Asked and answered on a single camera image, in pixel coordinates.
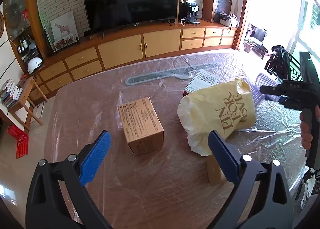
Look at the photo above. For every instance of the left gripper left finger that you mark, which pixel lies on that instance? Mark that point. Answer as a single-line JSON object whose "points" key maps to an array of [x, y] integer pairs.
{"points": [[57, 195]]}

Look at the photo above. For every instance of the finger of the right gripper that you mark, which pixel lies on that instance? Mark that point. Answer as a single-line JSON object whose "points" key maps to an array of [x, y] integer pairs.
{"points": [[292, 88], [299, 103]]}

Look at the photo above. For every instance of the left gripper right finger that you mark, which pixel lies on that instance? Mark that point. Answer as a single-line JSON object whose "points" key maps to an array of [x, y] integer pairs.
{"points": [[260, 197]]}

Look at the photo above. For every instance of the yellow paper bag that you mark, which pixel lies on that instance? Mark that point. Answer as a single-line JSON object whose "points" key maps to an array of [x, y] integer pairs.
{"points": [[225, 107]]}

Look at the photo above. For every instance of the orange labelled round tub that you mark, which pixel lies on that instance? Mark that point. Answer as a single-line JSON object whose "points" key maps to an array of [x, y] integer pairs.
{"points": [[215, 174]]}

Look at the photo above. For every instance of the person's right hand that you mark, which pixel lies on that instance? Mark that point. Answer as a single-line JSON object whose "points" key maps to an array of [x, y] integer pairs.
{"points": [[306, 131]]}

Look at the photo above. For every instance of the black stroller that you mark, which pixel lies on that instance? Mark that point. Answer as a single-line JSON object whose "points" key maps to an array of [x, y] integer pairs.
{"points": [[279, 63]]}

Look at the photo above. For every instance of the red plastic crate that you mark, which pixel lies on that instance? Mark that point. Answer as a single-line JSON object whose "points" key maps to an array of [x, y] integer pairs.
{"points": [[22, 140]]}

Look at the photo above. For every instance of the white blue carton box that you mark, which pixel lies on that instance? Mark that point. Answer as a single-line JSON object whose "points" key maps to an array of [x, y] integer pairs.
{"points": [[202, 79]]}

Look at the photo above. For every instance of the grey long shoehorn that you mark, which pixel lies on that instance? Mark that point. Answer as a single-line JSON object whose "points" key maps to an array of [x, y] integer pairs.
{"points": [[182, 73]]}

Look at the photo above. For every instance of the brown cardboard box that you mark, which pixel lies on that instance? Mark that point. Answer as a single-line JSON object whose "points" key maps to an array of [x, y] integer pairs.
{"points": [[143, 130]]}

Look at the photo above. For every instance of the stack of books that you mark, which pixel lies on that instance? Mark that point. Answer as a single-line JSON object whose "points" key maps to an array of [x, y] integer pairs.
{"points": [[10, 93]]}

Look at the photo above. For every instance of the small wooden side table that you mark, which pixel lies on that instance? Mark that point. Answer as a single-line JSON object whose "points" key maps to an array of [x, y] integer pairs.
{"points": [[24, 102]]}

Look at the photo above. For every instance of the black coffee machine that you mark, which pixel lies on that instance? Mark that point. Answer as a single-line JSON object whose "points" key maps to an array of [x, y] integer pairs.
{"points": [[188, 13]]}

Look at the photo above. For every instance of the wooden tv cabinet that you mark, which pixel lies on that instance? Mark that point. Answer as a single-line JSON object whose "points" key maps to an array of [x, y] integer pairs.
{"points": [[136, 44]]}

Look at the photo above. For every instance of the white helmet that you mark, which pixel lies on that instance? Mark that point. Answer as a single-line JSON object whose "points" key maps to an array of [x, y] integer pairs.
{"points": [[33, 64]]}

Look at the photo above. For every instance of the black flat screen television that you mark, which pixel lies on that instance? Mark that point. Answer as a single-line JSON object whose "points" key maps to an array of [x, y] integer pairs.
{"points": [[103, 15]]}

